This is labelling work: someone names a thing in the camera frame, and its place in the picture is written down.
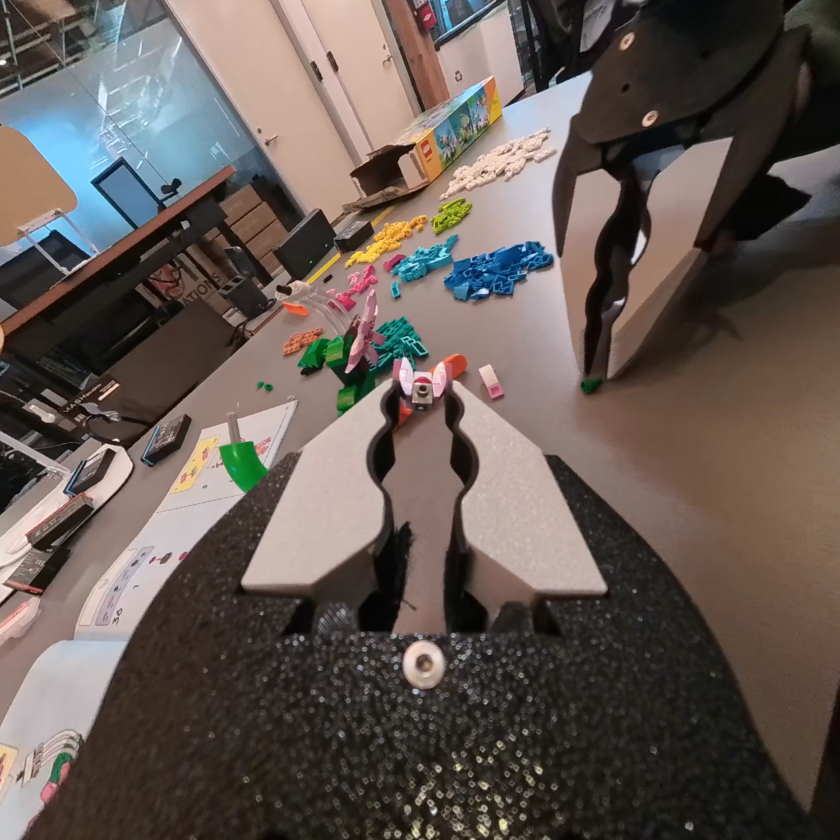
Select green curved lego stem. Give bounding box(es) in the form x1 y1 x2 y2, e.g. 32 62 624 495
219 411 272 494

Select pile of magenta lego pieces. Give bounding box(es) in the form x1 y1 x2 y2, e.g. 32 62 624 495
325 265 381 313

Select pile of lime lego pieces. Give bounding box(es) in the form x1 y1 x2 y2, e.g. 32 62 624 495
429 198 474 236

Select large black box device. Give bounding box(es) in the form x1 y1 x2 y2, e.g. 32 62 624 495
273 208 337 280

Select black printed cardboard box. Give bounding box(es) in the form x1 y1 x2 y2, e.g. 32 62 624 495
58 374 125 421

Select pile of turquoise lego pieces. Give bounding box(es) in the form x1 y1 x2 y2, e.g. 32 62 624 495
391 235 461 285

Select pile of blue lego pieces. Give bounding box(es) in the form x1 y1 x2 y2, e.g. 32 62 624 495
443 241 556 303

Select stack of cardboard boxes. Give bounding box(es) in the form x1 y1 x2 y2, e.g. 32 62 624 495
176 183 290 311

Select pile of green lego pieces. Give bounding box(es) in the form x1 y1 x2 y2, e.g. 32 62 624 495
297 333 370 417

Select curled lego instruction booklet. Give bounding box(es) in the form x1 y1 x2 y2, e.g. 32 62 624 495
0 639 130 840

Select small black box device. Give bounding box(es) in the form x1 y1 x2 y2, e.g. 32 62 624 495
332 219 375 254

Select person's right forearm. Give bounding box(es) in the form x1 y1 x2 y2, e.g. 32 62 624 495
783 0 840 166

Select clear acrylic stand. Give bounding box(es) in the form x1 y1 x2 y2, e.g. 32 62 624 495
16 208 100 274

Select pink lego petal assembly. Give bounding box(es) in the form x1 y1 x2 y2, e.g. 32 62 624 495
392 357 454 414

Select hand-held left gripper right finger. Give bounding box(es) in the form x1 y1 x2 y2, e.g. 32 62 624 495
445 381 609 626

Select pile of teal lego pieces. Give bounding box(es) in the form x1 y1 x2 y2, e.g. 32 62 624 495
367 316 431 372

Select brown office desk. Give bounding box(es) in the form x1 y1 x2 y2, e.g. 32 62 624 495
0 164 238 345

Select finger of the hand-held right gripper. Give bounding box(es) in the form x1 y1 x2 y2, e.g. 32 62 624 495
599 138 734 382
553 117 632 379

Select pile of white lego pieces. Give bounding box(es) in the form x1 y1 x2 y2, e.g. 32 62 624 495
437 127 558 200

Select wooden back chair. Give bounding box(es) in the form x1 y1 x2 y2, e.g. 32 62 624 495
0 125 79 248

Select pink lego flower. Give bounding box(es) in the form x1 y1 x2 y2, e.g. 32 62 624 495
346 292 389 376

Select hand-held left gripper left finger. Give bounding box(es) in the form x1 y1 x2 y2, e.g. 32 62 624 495
241 381 396 616

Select colourful lego set box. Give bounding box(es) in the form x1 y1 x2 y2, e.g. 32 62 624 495
350 75 505 199

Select clear curved lego pieces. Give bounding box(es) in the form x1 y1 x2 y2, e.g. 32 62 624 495
308 291 359 336

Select black battery pack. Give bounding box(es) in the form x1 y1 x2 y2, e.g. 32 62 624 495
63 448 118 497
140 413 193 467

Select pile of yellow lego pieces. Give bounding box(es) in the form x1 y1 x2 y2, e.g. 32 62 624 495
345 220 428 269

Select white tray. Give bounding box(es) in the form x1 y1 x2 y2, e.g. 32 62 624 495
0 445 136 568

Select black battery red label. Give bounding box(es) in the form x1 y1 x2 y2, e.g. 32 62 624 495
25 493 95 550

